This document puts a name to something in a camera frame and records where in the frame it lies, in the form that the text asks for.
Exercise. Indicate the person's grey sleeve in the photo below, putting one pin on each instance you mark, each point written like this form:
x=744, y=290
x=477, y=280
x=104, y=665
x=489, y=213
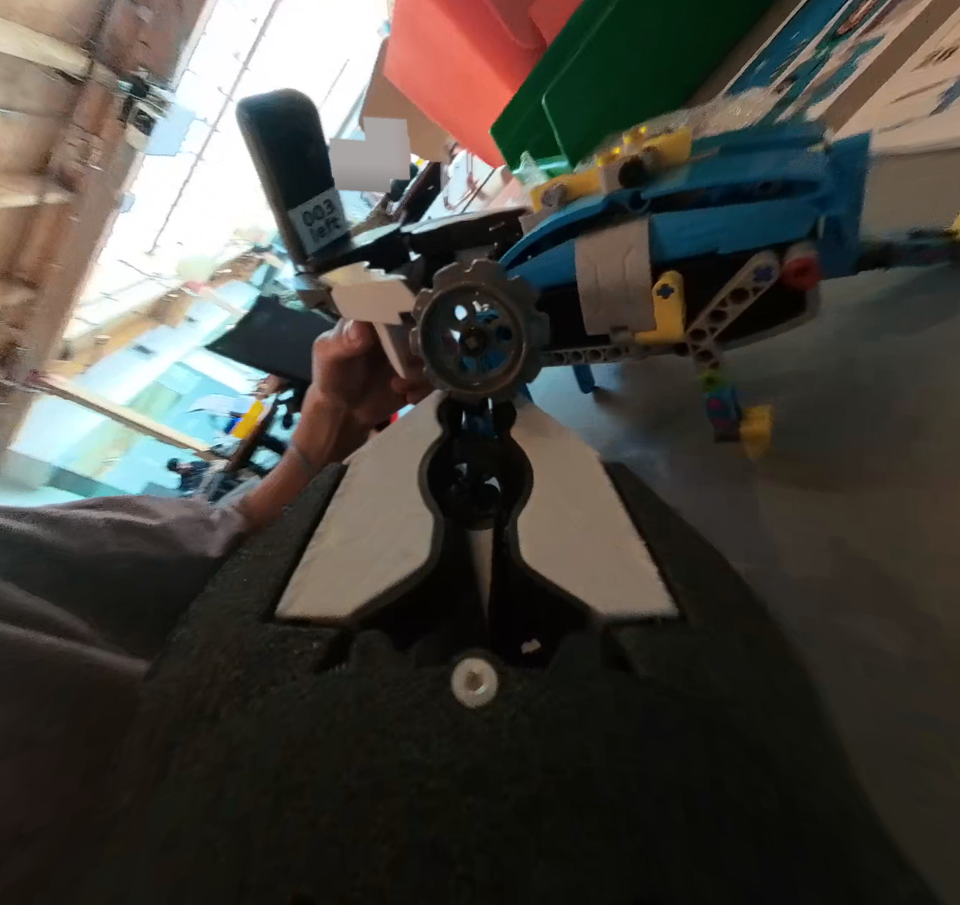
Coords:
x=90, y=560

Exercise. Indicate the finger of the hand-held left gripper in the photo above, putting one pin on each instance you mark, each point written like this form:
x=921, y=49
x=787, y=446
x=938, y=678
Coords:
x=399, y=350
x=371, y=294

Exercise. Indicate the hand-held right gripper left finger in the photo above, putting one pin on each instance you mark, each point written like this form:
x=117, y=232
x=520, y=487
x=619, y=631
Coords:
x=367, y=530

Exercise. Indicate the blue brick toy robot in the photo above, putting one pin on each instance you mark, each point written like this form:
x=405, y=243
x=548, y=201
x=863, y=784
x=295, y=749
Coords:
x=712, y=192

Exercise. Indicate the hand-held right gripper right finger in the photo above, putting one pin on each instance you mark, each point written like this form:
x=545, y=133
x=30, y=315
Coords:
x=592, y=530

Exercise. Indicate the person's left hand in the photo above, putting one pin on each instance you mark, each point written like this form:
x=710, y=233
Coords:
x=352, y=380

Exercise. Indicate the person's left forearm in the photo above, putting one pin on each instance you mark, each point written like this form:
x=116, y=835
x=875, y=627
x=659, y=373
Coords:
x=300, y=462

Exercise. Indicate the orange plastic bin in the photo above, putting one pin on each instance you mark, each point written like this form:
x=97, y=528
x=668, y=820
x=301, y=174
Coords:
x=465, y=42

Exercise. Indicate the green storage bin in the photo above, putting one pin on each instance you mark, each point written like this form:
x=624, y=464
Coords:
x=637, y=35

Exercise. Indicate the grey gear with blue connector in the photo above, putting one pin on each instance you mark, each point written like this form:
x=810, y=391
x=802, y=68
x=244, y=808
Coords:
x=476, y=335

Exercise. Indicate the instruction booklet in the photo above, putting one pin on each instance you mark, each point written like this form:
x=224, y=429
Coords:
x=922, y=87

